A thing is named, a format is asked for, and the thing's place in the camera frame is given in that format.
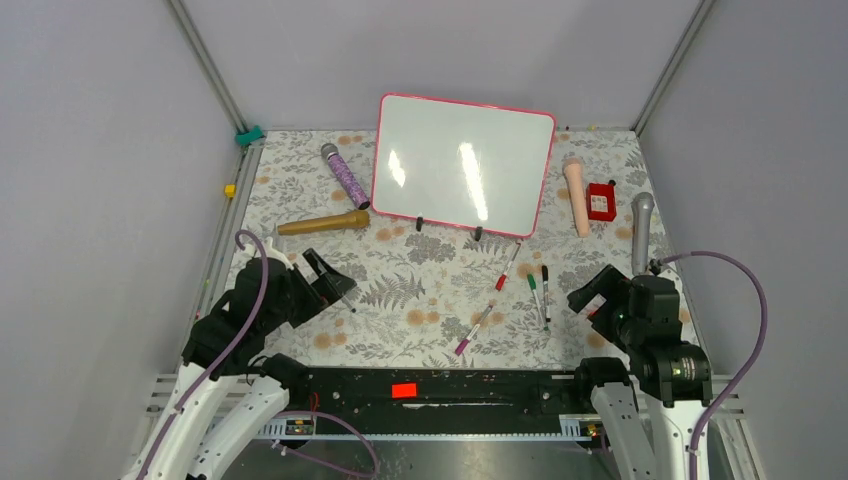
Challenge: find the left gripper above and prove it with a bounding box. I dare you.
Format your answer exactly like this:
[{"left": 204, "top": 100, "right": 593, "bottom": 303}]
[{"left": 263, "top": 248, "right": 356, "bottom": 331}]

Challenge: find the pink framed whiteboard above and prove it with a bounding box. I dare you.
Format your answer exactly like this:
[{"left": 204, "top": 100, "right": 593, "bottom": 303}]
[{"left": 371, "top": 93, "right": 557, "bottom": 238}]

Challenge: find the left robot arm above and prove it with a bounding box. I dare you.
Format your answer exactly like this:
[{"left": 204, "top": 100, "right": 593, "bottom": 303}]
[{"left": 124, "top": 247, "right": 357, "bottom": 479}]

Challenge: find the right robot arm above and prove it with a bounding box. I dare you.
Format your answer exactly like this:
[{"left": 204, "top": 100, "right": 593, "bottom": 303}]
[{"left": 567, "top": 265, "right": 713, "bottom": 479}]

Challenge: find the black capped marker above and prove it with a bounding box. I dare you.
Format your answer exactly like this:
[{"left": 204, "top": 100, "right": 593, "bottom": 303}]
[{"left": 541, "top": 264, "right": 551, "bottom": 329}]

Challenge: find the green capped marker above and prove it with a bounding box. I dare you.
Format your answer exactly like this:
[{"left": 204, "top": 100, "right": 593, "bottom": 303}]
[{"left": 526, "top": 273, "right": 549, "bottom": 331}]

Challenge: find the gold microphone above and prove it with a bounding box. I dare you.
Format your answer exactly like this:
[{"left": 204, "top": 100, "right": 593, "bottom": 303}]
[{"left": 277, "top": 210, "right": 370, "bottom": 236}]

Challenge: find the small red box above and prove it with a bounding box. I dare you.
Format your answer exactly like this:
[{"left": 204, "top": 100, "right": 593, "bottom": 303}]
[{"left": 586, "top": 181, "right": 617, "bottom": 222}]

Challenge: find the red capped marker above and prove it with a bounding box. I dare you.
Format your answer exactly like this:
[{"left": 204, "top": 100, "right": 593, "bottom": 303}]
[{"left": 495, "top": 241, "right": 522, "bottom": 291}]

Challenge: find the silver grey microphone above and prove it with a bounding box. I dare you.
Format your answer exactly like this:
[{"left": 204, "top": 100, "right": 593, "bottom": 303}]
[{"left": 631, "top": 192, "right": 655, "bottom": 276}]

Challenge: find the floral patterned mat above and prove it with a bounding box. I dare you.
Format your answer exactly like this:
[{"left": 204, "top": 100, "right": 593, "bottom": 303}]
[{"left": 243, "top": 131, "right": 652, "bottom": 370}]

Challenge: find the peach pink microphone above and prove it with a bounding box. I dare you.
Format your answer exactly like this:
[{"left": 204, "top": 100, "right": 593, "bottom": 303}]
[{"left": 563, "top": 157, "right": 590, "bottom": 238}]

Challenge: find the red tape label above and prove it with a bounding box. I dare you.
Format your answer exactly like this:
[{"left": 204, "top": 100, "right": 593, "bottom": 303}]
[{"left": 390, "top": 382, "right": 418, "bottom": 400}]

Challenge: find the magenta capped marker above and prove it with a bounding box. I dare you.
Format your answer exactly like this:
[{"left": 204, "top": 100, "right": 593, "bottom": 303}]
[{"left": 454, "top": 304, "right": 494, "bottom": 356}]

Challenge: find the teal corner clip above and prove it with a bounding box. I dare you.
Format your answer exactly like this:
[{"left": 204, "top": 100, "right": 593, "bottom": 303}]
[{"left": 235, "top": 125, "right": 265, "bottom": 148}]

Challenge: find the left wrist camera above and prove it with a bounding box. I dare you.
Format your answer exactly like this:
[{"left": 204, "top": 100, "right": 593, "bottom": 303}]
[{"left": 243, "top": 236, "right": 294, "bottom": 270}]

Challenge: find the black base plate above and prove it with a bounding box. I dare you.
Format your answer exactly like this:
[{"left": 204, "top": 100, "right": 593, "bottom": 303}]
[{"left": 287, "top": 367, "right": 594, "bottom": 432}]

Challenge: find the white cable duct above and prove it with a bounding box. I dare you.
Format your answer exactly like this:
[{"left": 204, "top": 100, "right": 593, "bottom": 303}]
[{"left": 254, "top": 418, "right": 596, "bottom": 442}]

